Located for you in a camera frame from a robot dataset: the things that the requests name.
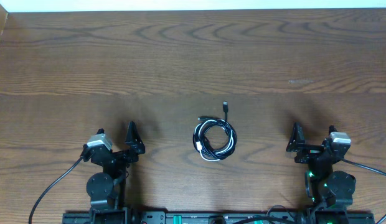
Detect black USB cable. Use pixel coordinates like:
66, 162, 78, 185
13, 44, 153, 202
192, 100, 238, 161

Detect white USB cable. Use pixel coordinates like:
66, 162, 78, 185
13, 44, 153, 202
195, 120, 235, 162

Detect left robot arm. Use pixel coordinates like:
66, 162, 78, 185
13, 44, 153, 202
80, 121, 146, 210

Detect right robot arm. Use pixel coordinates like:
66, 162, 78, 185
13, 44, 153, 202
286, 123, 356, 208

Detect black left camera cable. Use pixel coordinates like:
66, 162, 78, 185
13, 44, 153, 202
28, 157, 84, 224

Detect black camera cable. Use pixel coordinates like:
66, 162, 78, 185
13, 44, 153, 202
341, 157, 386, 224
28, 157, 84, 224

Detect black right camera cable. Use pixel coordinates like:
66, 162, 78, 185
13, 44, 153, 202
341, 157, 386, 224

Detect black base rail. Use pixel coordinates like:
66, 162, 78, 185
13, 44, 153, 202
62, 208, 376, 224

